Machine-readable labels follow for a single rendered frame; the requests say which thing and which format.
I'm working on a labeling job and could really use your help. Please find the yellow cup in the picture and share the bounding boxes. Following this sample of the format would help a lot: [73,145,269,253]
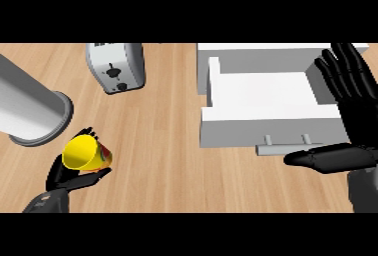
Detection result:
[61,134,116,172]

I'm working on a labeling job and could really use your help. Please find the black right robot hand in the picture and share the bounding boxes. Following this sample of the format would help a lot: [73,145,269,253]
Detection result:
[282,42,378,175]

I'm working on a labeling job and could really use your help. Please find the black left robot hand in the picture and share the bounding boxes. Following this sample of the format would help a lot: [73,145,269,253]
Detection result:
[45,126,114,193]

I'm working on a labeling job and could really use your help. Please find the white open drawer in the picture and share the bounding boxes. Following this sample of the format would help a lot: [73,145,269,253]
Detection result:
[198,56,353,149]

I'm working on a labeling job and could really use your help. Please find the grey cylindrical canister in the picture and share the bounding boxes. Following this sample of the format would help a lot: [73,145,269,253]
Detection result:
[0,53,76,148]

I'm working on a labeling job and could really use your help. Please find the grey drawer handle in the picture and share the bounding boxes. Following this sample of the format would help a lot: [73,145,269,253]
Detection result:
[254,133,327,157]

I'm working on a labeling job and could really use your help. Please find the silver toaster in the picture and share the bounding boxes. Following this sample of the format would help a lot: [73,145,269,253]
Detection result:
[85,42,148,96]

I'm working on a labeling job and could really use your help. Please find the white cabinet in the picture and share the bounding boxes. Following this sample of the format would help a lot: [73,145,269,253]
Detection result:
[197,42,371,105]

